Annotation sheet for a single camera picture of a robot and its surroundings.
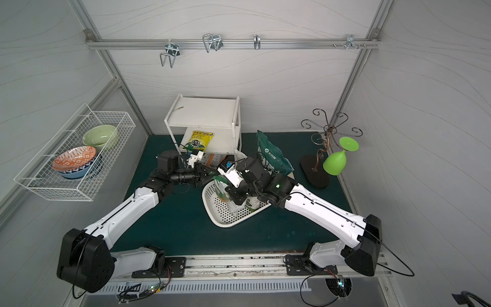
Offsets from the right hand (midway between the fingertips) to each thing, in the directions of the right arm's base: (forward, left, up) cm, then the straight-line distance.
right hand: (226, 187), depth 69 cm
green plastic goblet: (+14, -44, -3) cm, 46 cm away
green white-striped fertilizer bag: (+1, +2, +1) cm, 2 cm away
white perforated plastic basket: (0, +6, -24) cm, 25 cm away
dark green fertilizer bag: (+13, -18, +5) cm, 23 cm away
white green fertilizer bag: (+2, -9, -17) cm, 19 cm away
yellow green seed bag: (+27, +18, -4) cm, 32 cm away
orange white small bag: (+26, +13, -18) cm, 34 cm away
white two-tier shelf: (+29, +5, +9) cm, 31 cm away
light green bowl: (+14, +51, +10) cm, 54 cm away
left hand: (+6, +4, 0) cm, 7 cm away
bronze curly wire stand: (+28, -39, -21) cm, 52 cm away
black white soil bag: (0, -1, -19) cm, 19 cm away
